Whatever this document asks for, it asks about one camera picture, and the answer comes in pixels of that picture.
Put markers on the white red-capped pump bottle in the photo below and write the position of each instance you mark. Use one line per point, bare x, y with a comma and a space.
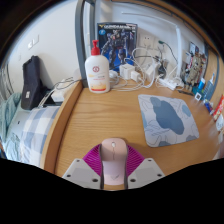
97, 73

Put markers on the red snack packet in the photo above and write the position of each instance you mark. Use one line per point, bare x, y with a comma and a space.
219, 108

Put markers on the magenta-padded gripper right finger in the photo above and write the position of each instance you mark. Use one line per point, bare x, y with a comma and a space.
148, 171

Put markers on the clear blue spray bottle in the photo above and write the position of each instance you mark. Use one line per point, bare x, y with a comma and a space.
209, 88

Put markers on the white power strip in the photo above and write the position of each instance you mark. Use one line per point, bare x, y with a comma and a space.
166, 83

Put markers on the large white power adapter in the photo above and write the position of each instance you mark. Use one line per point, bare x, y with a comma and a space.
150, 72

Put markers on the blue white-capped bottle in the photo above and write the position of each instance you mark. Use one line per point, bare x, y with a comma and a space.
201, 85

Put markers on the small white power adapter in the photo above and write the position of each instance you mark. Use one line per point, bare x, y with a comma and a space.
136, 76

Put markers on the small white cube clock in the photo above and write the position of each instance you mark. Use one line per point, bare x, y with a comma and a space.
198, 96

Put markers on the white wall socket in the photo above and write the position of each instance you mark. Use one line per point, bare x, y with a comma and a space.
146, 40

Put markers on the black ruler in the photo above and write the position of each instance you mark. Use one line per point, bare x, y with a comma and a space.
185, 93

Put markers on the white desk lamp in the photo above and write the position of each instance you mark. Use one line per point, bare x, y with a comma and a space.
179, 50

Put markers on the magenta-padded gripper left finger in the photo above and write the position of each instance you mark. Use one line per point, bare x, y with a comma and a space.
78, 171

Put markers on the grey metal desk frame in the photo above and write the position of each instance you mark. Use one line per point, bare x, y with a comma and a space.
80, 43

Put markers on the white mug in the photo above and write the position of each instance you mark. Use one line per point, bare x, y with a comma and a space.
220, 122

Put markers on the pink computer mouse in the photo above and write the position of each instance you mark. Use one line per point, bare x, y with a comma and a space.
114, 163

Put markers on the grey blue printed mouse pad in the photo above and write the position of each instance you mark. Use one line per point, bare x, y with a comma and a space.
168, 118

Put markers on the black bag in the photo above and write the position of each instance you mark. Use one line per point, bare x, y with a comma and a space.
33, 83

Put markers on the robot model kit box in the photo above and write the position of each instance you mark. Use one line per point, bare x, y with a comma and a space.
116, 38

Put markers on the blue small packet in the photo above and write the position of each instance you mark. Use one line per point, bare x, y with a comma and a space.
208, 106

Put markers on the white wall switch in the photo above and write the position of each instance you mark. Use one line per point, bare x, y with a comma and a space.
33, 41

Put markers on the teal cloth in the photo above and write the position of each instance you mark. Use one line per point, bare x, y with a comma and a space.
9, 111

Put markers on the blue white checked pillow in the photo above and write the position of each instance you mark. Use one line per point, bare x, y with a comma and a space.
38, 131

